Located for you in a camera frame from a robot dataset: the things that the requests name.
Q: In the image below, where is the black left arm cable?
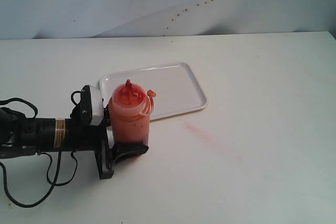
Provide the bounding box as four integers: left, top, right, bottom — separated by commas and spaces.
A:
0, 90, 82, 208

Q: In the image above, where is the white rectangular plastic tray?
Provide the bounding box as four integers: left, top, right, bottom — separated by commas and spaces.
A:
99, 62, 208, 121

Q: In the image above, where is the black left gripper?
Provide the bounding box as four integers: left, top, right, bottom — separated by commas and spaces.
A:
69, 103, 149, 180

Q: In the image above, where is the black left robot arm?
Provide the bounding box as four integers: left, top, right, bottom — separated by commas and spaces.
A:
1, 106, 149, 179

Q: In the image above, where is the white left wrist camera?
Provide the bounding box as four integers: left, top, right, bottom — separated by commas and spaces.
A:
79, 85, 104, 126

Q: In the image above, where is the red sauce squeeze bottle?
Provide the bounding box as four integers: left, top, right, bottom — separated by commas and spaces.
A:
108, 79, 156, 146

